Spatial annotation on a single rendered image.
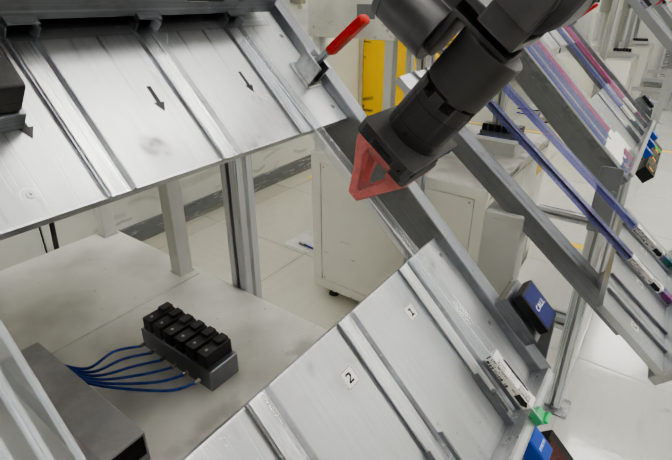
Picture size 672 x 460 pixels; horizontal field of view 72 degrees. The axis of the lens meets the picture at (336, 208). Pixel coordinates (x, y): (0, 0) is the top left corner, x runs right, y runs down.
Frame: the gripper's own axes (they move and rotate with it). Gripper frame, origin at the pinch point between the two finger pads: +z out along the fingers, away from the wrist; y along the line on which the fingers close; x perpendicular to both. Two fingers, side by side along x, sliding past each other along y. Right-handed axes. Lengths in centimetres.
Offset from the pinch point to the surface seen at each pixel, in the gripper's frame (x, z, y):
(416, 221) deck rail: 6.2, 2.9, -7.9
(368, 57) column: -116, 124, -274
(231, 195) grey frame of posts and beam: -17.6, 29.9, -10.1
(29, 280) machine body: -33, 66, 12
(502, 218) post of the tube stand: 14.1, 5.4, -29.6
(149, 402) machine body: 1.8, 38.2, 16.1
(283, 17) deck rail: -23.6, -1.9, -8.1
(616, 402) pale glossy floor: 84, 52, -95
